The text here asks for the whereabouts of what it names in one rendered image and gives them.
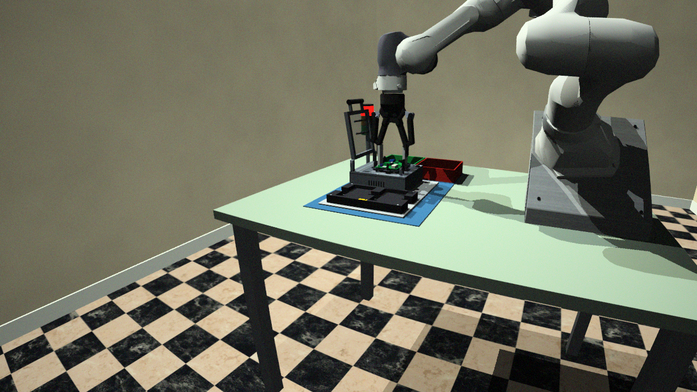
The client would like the green circuit board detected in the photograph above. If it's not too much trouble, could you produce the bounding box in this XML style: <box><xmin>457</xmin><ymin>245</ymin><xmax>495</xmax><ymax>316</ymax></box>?
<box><xmin>375</xmin><ymin>159</ymin><xmax>402</xmax><ymax>170</ymax></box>

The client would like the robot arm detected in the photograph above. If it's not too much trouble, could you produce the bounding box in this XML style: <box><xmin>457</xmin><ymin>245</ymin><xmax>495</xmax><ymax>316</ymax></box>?
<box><xmin>374</xmin><ymin>0</ymin><xmax>659</xmax><ymax>178</ymax></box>

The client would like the red open-top bin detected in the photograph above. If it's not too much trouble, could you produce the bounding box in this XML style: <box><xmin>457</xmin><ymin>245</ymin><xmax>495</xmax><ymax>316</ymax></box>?
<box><xmin>417</xmin><ymin>158</ymin><xmax>463</xmax><ymax>183</ymax></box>

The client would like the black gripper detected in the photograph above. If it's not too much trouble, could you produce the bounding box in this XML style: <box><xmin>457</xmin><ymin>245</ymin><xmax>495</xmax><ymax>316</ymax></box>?
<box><xmin>371</xmin><ymin>93</ymin><xmax>415</xmax><ymax>165</ymax></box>

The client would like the green open-top bin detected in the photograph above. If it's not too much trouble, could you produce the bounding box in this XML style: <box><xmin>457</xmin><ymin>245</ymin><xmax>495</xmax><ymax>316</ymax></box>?
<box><xmin>386</xmin><ymin>155</ymin><xmax>425</xmax><ymax>164</ymax></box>

